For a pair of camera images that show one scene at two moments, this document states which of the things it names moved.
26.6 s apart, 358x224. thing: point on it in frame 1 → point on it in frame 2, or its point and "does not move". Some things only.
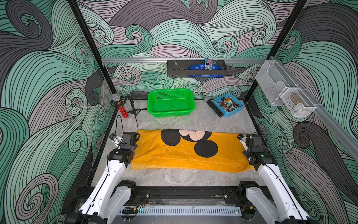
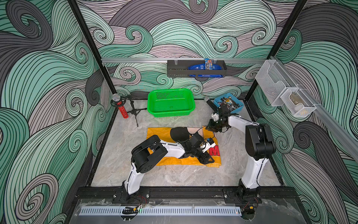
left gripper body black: x=135 y=146 → x=197 y=154
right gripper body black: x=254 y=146 → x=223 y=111
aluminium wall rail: x=158 y=59 does not move
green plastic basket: x=163 y=103 does not move
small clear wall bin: x=297 y=102 does not move
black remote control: x=215 y=108 does not move
